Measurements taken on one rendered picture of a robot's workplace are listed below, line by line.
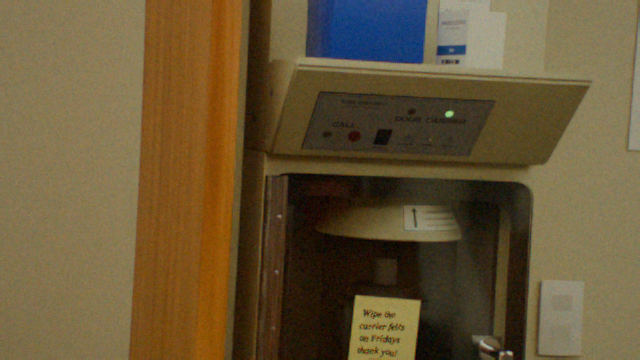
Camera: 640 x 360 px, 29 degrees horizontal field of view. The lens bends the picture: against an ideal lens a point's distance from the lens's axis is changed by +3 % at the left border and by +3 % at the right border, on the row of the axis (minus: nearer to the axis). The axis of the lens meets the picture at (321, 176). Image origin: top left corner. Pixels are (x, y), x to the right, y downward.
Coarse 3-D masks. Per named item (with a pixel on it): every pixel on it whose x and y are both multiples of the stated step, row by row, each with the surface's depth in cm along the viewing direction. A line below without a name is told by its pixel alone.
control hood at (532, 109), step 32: (288, 64) 122; (320, 64) 120; (352, 64) 121; (384, 64) 122; (416, 64) 123; (288, 96) 123; (416, 96) 125; (448, 96) 126; (480, 96) 127; (512, 96) 128; (544, 96) 128; (576, 96) 129; (288, 128) 126; (512, 128) 132; (544, 128) 132; (448, 160) 134; (480, 160) 135; (512, 160) 136; (544, 160) 137
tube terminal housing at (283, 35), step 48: (288, 0) 131; (432, 0) 135; (528, 0) 138; (288, 48) 131; (432, 48) 135; (528, 48) 138; (240, 192) 142; (240, 240) 141; (240, 288) 140; (240, 336) 139
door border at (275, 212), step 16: (272, 176) 130; (288, 176) 131; (272, 192) 130; (272, 208) 130; (272, 224) 130; (272, 240) 131; (272, 256) 131; (272, 272) 131; (272, 288) 131; (272, 304) 131; (272, 320) 131; (272, 336) 131; (256, 352) 131; (272, 352) 131
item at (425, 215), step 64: (320, 192) 132; (384, 192) 134; (448, 192) 136; (512, 192) 138; (320, 256) 132; (384, 256) 134; (448, 256) 136; (512, 256) 138; (320, 320) 133; (448, 320) 137; (512, 320) 139
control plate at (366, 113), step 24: (336, 96) 123; (360, 96) 124; (384, 96) 124; (408, 96) 125; (312, 120) 125; (336, 120) 126; (360, 120) 127; (384, 120) 127; (408, 120) 128; (432, 120) 128; (456, 120) 129; (480, 120) 130; (312, 144) 128; (336, 144) 129; (360, 144) 130; (408, 144) 131; (432, 144) 131; (456, 144) 132
